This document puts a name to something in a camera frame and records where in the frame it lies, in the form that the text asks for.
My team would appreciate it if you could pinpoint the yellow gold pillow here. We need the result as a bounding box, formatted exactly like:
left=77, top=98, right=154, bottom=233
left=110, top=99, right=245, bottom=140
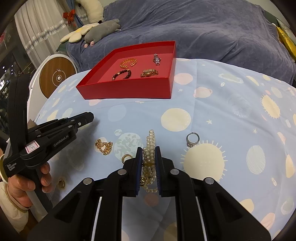
left=276, top=27, right=296, bottom=59

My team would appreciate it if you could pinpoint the gold cuff bracelet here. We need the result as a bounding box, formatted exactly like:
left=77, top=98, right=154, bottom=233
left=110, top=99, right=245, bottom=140
left=119, top=58, right=138, bottom=68

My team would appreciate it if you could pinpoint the pearl multi-strand bracelet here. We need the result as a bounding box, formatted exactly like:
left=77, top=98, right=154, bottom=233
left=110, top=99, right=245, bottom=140
left=139, top=129, right=160, bottom=193

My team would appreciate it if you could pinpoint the person's left hand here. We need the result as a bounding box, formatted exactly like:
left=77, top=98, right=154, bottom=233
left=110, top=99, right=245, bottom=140
left=0, top=148, right=53, bottom=208

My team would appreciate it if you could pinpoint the silver wrist watch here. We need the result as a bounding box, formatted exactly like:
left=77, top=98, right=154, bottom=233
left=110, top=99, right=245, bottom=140
left=153, top=53, right=161, bottom=66

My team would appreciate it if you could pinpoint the gold hoop earring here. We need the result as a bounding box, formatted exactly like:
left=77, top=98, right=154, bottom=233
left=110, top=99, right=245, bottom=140
left=121, top=154, right=133, bottom=164

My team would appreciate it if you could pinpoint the dark blue bed cover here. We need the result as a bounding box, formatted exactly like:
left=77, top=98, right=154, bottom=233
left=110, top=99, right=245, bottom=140
left=66, top=1, right=295, bottom=84

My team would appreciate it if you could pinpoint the white sheer curtain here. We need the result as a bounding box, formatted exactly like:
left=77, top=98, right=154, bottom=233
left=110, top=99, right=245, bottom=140
left=14, top=0, right=75, bottom=68

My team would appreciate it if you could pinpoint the dark bead bracelet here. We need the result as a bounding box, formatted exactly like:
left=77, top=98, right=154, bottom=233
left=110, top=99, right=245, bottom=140
left=111, top=69, right=132, bottom=81

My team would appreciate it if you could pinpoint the gold chain bracelet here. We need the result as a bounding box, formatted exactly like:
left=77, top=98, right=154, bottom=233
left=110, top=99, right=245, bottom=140
left=95, top=138, right=114, bottom=156

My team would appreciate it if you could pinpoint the silver diamond ring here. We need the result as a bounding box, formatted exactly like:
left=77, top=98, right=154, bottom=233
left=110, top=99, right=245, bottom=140
left=186, top=131, right=200, bottom=148

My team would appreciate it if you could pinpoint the white sleeve forearm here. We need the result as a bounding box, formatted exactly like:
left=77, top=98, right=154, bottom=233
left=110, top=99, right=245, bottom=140
left=1, top=182, right=29, bottom=233

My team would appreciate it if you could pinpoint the light blue planet blanket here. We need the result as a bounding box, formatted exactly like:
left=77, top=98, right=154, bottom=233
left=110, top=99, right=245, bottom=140
left=36, top=59, right=295, bottom=237

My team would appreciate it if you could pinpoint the flower shaped cushion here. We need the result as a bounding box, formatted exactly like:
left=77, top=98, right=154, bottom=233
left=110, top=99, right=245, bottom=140
left=60, top=23, right=99, bottom=43

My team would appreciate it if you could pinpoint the red jewelry box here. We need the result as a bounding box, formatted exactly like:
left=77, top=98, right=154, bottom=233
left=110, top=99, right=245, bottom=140
left=76, top=41, right=176, bottom=99

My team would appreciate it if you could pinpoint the cream plush pillow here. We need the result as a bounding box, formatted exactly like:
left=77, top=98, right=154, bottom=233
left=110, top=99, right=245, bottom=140
left=75, top=0, right=103, bottom=24

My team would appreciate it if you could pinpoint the red bow decoration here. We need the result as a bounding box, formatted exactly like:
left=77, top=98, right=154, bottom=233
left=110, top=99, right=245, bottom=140
left=63, top=9, right=75, bottom=25

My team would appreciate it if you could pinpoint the grey plush toy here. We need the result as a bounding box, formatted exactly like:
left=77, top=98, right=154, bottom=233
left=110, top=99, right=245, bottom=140
left=84, top=19, right=120, bottom=48

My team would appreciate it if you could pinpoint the gold bead bracelet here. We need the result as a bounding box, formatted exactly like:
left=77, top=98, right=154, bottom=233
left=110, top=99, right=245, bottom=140
left=140, top=69, right=160, bottom=78

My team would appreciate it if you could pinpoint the round wooden white device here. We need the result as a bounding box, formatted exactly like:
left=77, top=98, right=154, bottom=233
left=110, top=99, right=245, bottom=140
left=27, top=54, right=77, bottom=121

